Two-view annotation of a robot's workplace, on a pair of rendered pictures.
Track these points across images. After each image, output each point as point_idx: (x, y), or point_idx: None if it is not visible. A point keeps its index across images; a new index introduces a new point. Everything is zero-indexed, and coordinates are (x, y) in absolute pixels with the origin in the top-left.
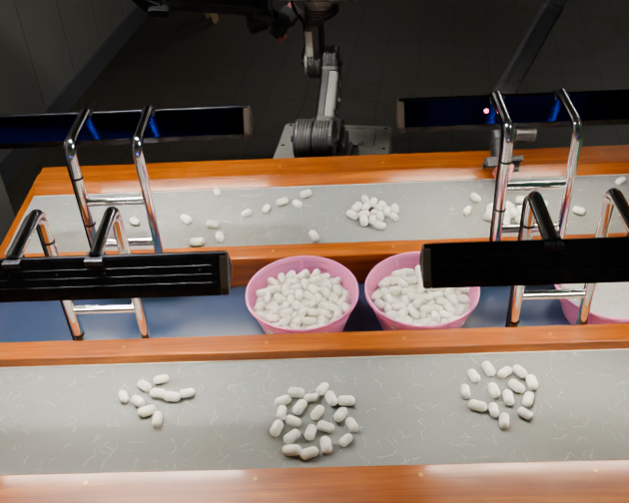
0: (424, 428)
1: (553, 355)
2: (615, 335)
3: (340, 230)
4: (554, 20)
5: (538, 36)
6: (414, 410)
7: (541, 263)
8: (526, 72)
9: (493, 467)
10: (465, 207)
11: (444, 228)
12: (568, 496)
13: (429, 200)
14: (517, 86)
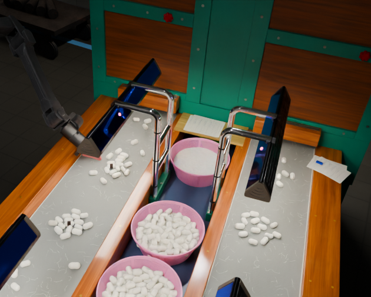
0: (272, 269)
1: (236, 199)
2: (236, 172)
3: (75, 248)
4: (35, 53)
5: (37, 66)
6: (258, 269)
7: (276, 152)
8: (51, 89)
9: (309, 250)
10: (96, 180)
11: (109, 197)
12: (328, 230)
13: (76, 192)
14: (56, 99)
